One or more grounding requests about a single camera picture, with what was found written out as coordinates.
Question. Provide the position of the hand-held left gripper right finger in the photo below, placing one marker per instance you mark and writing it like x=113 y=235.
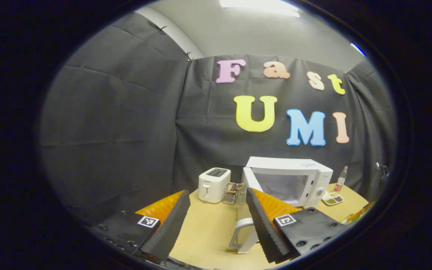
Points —
x=263 y=228

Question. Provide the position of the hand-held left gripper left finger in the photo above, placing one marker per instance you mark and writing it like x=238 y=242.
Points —
x=169 y=228

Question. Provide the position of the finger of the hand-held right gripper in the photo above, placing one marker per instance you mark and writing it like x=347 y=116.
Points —
x=362 y=214

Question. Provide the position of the white microwave oven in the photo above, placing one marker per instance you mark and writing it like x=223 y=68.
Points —
x=294 y=165

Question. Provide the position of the white divided snack tray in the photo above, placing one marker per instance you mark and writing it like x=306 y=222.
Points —
x=333 y=198

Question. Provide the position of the clear glass jar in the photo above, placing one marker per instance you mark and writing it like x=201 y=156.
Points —
x=242 y=195

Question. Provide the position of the clear bottle with red label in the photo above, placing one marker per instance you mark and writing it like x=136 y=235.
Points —
x=340 y=180

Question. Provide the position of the white toaster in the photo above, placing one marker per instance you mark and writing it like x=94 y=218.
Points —
x=212 y=185

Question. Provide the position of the black backdrop cloth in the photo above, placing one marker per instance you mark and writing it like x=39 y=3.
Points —
x=118 y=123

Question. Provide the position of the large ceiling light panel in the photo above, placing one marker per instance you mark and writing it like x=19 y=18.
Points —
x=261 y=5

